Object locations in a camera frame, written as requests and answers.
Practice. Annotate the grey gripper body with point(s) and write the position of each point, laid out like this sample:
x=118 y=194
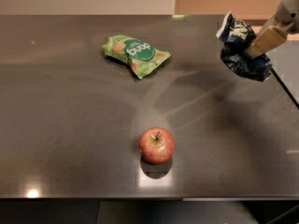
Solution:
x=288 y=13

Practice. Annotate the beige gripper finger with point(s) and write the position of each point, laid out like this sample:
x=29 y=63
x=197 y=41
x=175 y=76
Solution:
x=273 y=34

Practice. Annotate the green dang snack bag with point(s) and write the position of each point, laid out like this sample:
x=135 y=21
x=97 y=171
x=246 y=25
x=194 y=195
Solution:
x=142 y=57

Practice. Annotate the blue kettle chip bag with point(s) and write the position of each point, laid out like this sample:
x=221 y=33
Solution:
x=236 y=36

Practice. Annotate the red apple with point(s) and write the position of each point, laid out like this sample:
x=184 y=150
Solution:
x=156 y=145

